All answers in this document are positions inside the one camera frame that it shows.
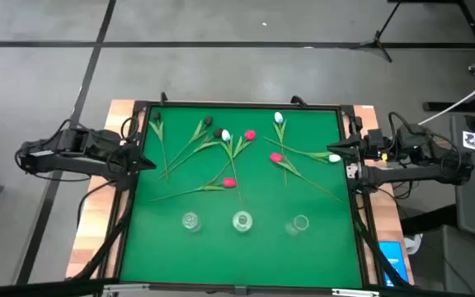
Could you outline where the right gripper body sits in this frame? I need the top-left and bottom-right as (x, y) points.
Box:
(358, 128), (388, 162)

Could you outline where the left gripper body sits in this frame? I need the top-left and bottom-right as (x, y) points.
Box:
(108, 141), (139, 172)

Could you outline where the white artificial tulip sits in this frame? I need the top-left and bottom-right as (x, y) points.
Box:
(262, 136), (342, 164)
(272, 111), (289, 188)
(219, 129), (245, 210)

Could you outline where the black artificial tulip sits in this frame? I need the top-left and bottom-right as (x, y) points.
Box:
(148, 110), (170, 182)
(158, 128), (224, 182)
(161, 115), (214, 177)

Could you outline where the red artificial tulip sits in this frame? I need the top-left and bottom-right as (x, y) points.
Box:
(269, 152), (345, 205)
(202, 130), (257, 191)
(148, 177), (238, 203)

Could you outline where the ribbed clear glass vase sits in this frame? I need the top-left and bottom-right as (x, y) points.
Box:
(181, 211), (202, 233)

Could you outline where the smooth clear glass vase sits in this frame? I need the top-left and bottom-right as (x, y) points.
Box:
(285, 214), (311, 237)

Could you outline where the diamond-pattern clear glass vase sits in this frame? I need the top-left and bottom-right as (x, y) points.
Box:
(232, 210), (254, 233)

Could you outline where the black desk foot bar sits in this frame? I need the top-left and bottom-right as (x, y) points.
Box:
(422, 101), (475, 113)

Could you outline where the black tripod stand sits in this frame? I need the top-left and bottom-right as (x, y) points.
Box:
(349, 0), (406, 64)

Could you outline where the small white object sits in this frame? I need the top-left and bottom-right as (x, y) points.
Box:
(404, 233), (424, 256)

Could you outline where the green table mat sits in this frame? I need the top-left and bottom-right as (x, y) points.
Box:
(120, 106), (364, 289)

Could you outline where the black rig bar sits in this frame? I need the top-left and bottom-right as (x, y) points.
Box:
(0, 278), (113, 297)

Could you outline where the white cable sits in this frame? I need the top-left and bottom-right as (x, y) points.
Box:
(417, 70), (475, 126)

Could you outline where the black metal table frame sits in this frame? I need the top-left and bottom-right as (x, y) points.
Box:
(96, 98), (412, 295)

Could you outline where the silver metal bracket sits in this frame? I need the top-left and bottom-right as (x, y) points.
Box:
(331, 288), (381, 297)
(102, 283), (151, 296)

